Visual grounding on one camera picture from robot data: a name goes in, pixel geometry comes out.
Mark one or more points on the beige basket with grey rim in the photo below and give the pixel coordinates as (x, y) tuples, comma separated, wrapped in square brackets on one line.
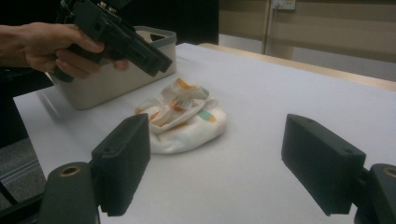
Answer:
[(109, 84)]

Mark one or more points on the white wall socket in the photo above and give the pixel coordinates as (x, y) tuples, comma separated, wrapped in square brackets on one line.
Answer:
[(284, 3)]

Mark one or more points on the white table cover board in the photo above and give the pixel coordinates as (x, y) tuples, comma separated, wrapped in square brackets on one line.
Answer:
[(249, 140)]

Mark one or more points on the white patterned cloth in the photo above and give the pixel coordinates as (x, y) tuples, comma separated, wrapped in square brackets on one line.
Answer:
[(183, 124)]

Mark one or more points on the wooden table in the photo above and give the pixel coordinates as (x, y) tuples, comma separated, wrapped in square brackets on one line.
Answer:
[(311, 67)]

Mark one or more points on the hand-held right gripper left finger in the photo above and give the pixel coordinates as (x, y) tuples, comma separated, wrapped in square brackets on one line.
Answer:
[(123, 161)]

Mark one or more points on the light wooden shelf unit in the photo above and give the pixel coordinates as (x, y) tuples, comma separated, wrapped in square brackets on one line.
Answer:
[(327, 31)]

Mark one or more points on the black curtain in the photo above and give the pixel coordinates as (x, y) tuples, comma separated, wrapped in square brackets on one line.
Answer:
[(186, 21)]

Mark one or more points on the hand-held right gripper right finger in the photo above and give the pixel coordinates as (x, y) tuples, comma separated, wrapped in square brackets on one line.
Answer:
[(323, 165)]

